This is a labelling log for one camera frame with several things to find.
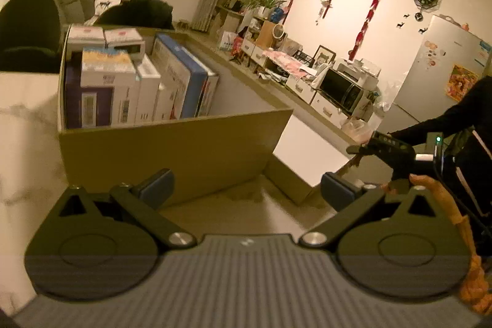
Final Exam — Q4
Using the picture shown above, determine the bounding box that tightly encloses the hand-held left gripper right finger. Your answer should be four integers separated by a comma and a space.
298, 171, 441, 249

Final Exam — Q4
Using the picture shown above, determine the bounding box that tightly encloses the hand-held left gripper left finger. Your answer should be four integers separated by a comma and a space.
57, 167, 197, 250

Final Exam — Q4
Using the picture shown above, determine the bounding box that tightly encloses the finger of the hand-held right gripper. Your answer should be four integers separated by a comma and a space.
345, 144, 372, 156

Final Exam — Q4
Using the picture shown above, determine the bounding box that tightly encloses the large cardboard box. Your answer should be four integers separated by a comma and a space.
57, 24, 295, 208

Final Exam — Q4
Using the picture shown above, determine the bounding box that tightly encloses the blue fever patch box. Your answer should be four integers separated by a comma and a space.
152, 33, 220, 120

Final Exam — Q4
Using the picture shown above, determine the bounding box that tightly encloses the white marble desktop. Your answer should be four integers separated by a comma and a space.
0, 72, 347, 236

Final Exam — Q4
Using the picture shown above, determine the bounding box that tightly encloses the person's right hand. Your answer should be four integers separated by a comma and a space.
383, 174, 439, 195

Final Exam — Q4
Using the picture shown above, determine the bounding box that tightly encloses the white cardboard box lid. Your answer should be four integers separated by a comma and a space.
263, 117, 361, 206

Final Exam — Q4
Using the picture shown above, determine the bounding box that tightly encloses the black microwave oven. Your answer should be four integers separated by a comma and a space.
319, 67, 367, 114

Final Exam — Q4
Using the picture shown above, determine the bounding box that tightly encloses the white printer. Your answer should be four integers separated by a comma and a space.
332, 57, 382, 91

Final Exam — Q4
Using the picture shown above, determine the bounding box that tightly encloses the white refrigerator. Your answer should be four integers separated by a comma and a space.
392, 15, 492, 129

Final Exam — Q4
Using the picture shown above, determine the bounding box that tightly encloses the framed photo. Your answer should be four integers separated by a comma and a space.
312, 45, 336, 70

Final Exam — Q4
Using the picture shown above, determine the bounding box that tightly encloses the plain white medicine box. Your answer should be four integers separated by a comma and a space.
134, 55, 162, 124

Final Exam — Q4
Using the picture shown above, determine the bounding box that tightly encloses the purple medicine box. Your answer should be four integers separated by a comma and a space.
64, 61, 116, 129

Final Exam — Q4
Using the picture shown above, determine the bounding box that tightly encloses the white box with dark window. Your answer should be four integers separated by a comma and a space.
105, 28, 147, 62

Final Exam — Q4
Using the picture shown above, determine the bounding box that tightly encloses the small white red medicine box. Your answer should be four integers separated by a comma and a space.
67, 26, 105, 62

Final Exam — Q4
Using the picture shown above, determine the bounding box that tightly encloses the green potted plant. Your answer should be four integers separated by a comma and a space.
240, 0, 290, 20

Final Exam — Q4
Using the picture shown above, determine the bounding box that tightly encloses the dark green armchair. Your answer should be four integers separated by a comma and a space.
94, 0, 176, 31
0, 0, 65, 74

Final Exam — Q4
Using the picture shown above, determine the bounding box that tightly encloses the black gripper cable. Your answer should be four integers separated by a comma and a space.
432, 155, 492, 229

